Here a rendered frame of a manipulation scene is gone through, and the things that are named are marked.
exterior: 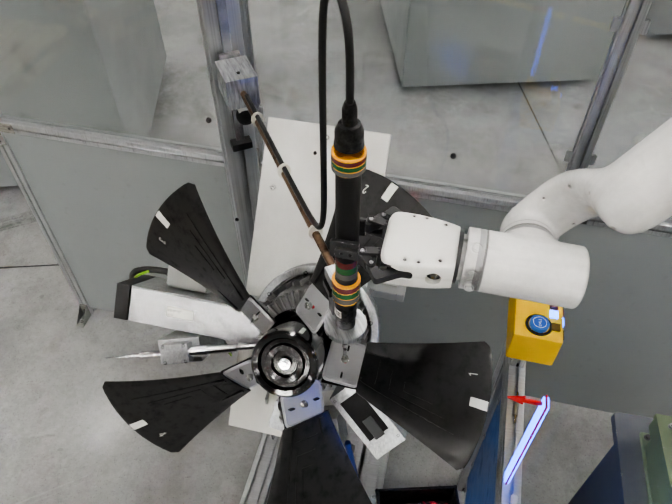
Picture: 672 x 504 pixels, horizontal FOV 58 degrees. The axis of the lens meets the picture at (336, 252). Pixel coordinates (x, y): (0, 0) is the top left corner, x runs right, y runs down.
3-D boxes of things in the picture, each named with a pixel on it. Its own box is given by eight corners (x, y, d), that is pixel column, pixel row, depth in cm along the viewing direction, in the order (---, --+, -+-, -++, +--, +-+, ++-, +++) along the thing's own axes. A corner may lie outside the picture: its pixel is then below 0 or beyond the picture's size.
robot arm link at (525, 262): (489, 214, 83) (487, 255, 76) (589, 230, 81) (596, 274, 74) (478, 261, 89) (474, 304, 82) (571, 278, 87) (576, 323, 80)
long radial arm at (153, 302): (280, 300, 132) (264, 312, 121) (275, 333, 133) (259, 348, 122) (156, 276, 137) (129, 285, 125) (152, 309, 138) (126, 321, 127)
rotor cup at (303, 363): (260, 372, 119) (237, 396, 106) (270, 300, 116) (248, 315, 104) (332, 388, 116) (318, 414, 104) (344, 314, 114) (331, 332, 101)
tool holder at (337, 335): (313, 308, 103) (311, 270, 96) (352, 295, 105) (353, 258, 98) (333, 350, 97) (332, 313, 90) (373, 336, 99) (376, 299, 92)
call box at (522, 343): (507, 304, 144) (516, 275, 137) (550, 312, 143) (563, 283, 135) (503, 361, 134) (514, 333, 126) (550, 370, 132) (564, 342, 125)
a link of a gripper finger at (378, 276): (392, 296, 79) (359, 273, 81) (428, 262, 83) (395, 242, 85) (392, 290, 78) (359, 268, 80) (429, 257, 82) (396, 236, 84)
